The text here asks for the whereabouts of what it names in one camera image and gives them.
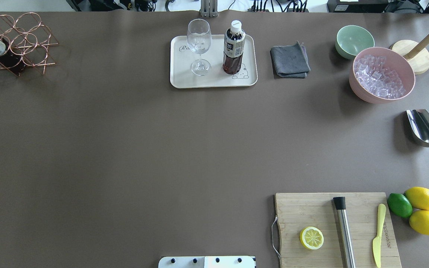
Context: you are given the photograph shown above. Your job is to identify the copper wire bottle basket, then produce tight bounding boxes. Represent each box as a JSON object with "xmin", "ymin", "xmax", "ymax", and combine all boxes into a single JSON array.
[{"xmin": 0, "ymin": 11, "xmax": 59, "ymax": 77}]

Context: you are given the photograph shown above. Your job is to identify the cream rabbit tray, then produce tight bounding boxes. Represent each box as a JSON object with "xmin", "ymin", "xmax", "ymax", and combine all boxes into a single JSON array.
[{"xmin": 170, "ymin": 35, "xmax": 258, "ymax": 89}]

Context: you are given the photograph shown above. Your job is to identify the clear wine glass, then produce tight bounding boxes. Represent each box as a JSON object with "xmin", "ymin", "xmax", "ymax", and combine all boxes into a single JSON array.
[{"xmin": 187, "ymin": 19, "xmax": 212, "ymax": 76}]

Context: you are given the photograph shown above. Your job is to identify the grey folded cloth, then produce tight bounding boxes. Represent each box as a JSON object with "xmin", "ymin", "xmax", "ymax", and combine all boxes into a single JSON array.
[{"xmin": 270, "ymin": 41, "xmax": 311, "ymax": 79}]

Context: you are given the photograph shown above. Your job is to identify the bamboo cutting board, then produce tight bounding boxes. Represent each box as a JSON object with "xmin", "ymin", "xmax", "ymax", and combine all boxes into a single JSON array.
[{"xmin": 274, "ymin": 193, "xmax": 387, "ymax": 268}]

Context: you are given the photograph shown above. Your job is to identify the half lemon slice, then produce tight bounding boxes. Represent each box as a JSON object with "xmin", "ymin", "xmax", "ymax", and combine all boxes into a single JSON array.
[{"xmin": 299, "ymin": 227, "xmax": 324, "ymax": 250}]

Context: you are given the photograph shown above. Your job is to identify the steel muddler black tip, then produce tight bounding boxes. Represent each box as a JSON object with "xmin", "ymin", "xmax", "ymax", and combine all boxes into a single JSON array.
[{"xmin": 333, "ymin": 197, "xmax": 356, "ymax": 268}]

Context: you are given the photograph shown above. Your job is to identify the green bowl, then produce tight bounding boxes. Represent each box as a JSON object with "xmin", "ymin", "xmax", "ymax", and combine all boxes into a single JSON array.
[{"xmin": 335, "ymin": 25, "xmax": 375, "ymax": 60}]

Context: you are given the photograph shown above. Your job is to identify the clear ice cubes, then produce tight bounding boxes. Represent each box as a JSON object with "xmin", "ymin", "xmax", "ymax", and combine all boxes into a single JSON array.
[{"xmin": 353, "ymin": 54, "xmax": 406, "ymax": 99}]

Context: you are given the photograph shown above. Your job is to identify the yellow plastic knife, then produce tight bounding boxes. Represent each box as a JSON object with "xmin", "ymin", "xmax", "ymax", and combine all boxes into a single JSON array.
[{"xmin": 372, "ymin": 204, "xmax": 386, "ymax": 268}]

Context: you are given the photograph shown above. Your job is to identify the pink bowl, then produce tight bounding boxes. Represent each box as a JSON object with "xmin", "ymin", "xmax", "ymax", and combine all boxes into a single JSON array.
[{"xmin": 349, "ymin": 47, "xmax": 416, "ymax": 103}]

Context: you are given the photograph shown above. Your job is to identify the green lime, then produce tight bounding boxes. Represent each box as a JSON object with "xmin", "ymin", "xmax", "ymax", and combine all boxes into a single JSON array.
[{"xmin": 387, "ymin": 193, "xmax": 413, "ymax": 218}]

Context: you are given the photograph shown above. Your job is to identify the steel ice scoop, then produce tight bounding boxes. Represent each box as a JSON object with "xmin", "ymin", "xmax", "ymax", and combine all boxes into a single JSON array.
[{"xmin": 406, "ymin": 109, "xmax": 429, "ymax": 147}]

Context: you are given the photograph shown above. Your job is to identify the yellow lemon far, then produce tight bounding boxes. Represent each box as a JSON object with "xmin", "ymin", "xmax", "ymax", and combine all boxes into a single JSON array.
[{"xmin": 404, "ymin": 186, "xmax": 429, "ymax": 211}]

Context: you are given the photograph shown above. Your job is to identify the yellow lemon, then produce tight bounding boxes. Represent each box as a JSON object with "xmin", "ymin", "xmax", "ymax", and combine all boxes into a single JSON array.
[
  {"xmin": 404, "ymin": 186, "xmax": 429, "ymax": 211},
  {"xmin": 409, "ymin": 210, "xmax": 429, "ymax": 235}
]

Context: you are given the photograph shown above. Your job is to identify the wooden glass tree stand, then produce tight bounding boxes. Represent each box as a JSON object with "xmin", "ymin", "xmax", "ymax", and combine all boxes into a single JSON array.
[{"xmin": 390, "ymin": 34, "xmax": 429, "ymax": 75}]

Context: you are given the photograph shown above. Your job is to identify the yellow lemon near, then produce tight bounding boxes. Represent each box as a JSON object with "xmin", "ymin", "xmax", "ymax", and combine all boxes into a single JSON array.
[{"xmin": 409, "ymin": 210, "xmax": 429, "ymax": 235}]

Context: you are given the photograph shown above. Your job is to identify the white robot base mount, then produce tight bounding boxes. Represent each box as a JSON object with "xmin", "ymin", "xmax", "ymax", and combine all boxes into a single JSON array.
[{"xmin": 158, "ymin": 255, "xmax": 257, "ymax": 268}]

